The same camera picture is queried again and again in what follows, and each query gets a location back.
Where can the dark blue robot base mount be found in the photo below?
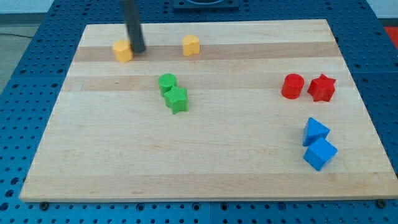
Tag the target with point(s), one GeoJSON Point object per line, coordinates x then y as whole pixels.
{"type": "Point", "coordinates": [184, 5]}

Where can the yellow pentagon block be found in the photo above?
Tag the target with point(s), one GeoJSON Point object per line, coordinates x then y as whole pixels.
{"type": "Point", "coordinates": [122, 51]}

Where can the green cylinder block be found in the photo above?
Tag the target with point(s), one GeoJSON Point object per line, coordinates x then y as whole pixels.
{"type": "Point", "coordinates": [166, 82]}

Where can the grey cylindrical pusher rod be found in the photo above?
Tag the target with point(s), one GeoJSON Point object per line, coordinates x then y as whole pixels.
{"type": "Point", "coordinates": [133, 25]}

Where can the red cylinder block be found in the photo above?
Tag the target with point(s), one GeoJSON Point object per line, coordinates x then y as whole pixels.
{"type": "Point", "coordinates": [292, 86]}

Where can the blue cube block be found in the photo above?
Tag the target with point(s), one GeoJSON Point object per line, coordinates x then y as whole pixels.
{"type": "Point", "coordinates": [320, 153]}

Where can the yellow heart block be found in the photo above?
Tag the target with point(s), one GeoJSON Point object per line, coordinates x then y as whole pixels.
{"type": "Point", "coordinates": [191, 45]}

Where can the green star block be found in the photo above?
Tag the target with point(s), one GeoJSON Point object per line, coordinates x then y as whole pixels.
{"type": "Point", "coordinates": [176, 99]}

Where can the blue triangle block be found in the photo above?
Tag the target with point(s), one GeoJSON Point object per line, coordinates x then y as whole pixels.
{"type": "Point", "coordinates": [314, 130]}

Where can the wooden board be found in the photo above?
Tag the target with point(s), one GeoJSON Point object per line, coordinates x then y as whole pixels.
{"type": "Point", "coordinates": [111, 137]}

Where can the red star block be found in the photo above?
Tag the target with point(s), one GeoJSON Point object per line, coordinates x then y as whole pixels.
{"type": "Point", "coordinates": [322, 88]}

